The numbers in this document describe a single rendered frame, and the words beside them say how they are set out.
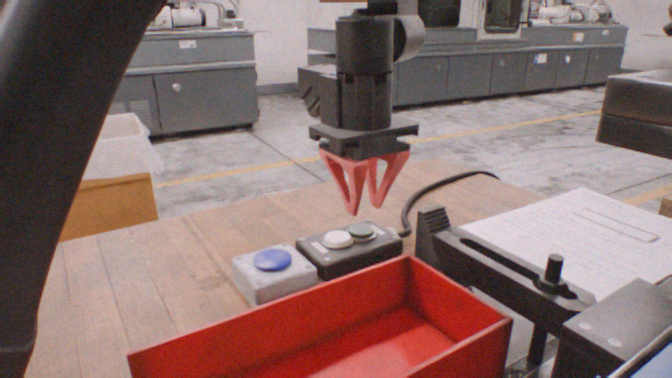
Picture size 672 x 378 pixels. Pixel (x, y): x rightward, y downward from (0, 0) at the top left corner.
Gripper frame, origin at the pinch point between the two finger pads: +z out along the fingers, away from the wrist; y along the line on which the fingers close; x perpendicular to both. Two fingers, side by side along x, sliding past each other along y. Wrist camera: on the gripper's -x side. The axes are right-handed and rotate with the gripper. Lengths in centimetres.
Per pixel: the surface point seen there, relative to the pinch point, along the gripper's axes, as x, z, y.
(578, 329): 26.9, -1.7, 2.5
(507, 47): -380, 34, -513
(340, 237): 0.5, 3.0, 3.5
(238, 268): -1.1, 3.8, 14.8
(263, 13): -593, -14, -251
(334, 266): 3.4, 4.3, 6.1
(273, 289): 3.4, 4.4, 13.1
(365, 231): 0.8, 3.0, 0.3
